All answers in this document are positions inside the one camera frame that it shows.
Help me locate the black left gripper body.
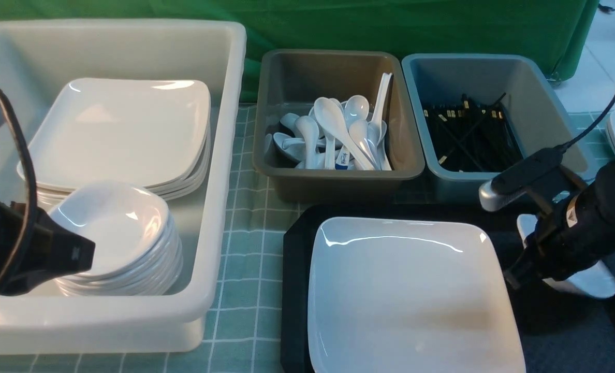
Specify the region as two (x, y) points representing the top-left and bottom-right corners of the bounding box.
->
(25, 209), (95, 285)

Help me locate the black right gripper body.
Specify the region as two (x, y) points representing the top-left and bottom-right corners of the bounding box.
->
(504, 200), (606, 290)

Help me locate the white small dish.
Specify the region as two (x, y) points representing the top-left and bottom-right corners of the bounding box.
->
(517, 214), (615, 299)

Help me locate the large white square plate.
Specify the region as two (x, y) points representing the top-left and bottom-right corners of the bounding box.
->
(307, 217), (526, 372)

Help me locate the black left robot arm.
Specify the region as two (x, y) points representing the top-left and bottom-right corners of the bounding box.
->
(0, 89), (95, 296)

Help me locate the stack of white small bowls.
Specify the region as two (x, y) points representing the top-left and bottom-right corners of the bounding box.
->
(49, 180), (184, 296)

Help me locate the black serving tray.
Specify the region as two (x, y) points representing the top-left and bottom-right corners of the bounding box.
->
(280, 204), (615, 372)

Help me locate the pile of black chopsticks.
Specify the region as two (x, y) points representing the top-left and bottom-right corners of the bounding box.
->
(422, 92), (523, 173)

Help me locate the large white plastic tub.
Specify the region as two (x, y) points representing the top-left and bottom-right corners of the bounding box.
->
(0, 19), (246, 355)

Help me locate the blue-grey plastic bin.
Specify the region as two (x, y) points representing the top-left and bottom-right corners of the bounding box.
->
(402, 54), (576, 205)

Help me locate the stack of white square plates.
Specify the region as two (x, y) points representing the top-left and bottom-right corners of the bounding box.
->
(28, 78), (211, 205)

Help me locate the green checkered tablecloth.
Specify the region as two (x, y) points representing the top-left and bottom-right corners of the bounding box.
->
(0, 105), (615, 373)

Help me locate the green backdrop cloth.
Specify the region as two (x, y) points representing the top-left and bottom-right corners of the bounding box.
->
(0, 1), (598, 102)

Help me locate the pile of white ceramic spoons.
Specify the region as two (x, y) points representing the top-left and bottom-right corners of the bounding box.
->
(264, 73), (393, 171)

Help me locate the brown plastic bin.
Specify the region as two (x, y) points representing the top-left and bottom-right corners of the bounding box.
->
(252, 49), (426, 205)

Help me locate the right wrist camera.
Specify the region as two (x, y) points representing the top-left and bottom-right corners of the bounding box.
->
(479, 146), (588, 216)

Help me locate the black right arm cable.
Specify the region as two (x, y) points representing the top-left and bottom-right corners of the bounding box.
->
(559, 46), (615, 152)

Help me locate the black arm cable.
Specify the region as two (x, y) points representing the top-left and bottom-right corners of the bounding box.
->
(0, 85), (39, 324)
(559, 46), (615, 152)

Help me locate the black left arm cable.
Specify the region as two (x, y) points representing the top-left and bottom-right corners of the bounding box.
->
(0, 85), (39, 324)

